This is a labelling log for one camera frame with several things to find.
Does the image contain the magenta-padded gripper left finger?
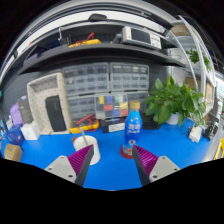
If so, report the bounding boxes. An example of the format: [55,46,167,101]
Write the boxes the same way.
[44,143,95,187]

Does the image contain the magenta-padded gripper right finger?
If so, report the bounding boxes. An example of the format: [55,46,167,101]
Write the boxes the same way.
[131,144,181,187]

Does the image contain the blue drink bottle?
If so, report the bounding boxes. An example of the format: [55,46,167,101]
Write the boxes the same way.
[121,100,144,158]

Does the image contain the white spoon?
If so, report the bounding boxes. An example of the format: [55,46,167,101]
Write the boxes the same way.
[79,128,90,146]

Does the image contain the flat black case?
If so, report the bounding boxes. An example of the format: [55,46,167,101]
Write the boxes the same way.
[141,112,162,130]

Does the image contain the white power adapter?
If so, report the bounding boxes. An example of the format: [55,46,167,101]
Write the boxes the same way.
[188,125,203,144]

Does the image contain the black zip case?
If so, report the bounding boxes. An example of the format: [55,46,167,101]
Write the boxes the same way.
[44,95,68,133]

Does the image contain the brown cardboard box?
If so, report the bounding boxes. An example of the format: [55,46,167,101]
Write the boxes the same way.
[3,143,24,163]

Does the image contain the grey small-parts drawer cabinet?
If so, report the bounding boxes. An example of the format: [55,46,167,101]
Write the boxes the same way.
[109,62,150,93]
[66,94,98,123]
[127,91,150,113]
[62,63,110,98]

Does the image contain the black box with white label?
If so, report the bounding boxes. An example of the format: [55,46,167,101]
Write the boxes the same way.
[99,117,127,134]

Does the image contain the dark grey upright box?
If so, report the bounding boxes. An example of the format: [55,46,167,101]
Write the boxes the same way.
[17,95,34,125]

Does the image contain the green potted plant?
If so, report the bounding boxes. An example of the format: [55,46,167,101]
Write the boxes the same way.
[143,75,208,128]

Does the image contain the purple plastic bag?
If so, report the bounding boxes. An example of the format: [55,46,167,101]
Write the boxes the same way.
[9,102,24,127]

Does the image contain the clear organiser box, coloured parts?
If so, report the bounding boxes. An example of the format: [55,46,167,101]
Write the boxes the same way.
[94,94,130,120]

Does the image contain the white shelf unit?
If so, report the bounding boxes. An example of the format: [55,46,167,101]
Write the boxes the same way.
[166,14,218,118]

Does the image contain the black overhead shelf unit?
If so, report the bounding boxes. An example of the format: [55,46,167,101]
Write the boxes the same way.
[16,13,186,76]

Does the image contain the white faceted mug, brown handle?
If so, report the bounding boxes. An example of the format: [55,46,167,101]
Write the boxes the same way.
[72,134,102,166]

